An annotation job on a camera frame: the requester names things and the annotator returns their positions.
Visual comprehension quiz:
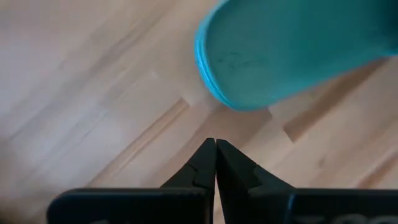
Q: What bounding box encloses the green rubber slide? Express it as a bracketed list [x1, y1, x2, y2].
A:
[194, 0, 398, 112]

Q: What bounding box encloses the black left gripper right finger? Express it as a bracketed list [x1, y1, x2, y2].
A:
[216, 138, 295, 224]

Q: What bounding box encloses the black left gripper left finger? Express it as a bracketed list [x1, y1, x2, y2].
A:
[160, 138, 216, 224]

